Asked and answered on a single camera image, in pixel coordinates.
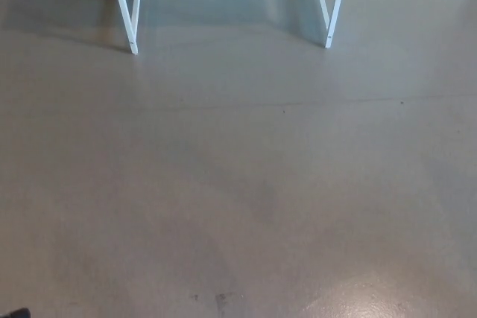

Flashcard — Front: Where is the white table trestle leg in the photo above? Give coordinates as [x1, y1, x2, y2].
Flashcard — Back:
[312, 0, 353, 50]
[107, 0, 145, 56]

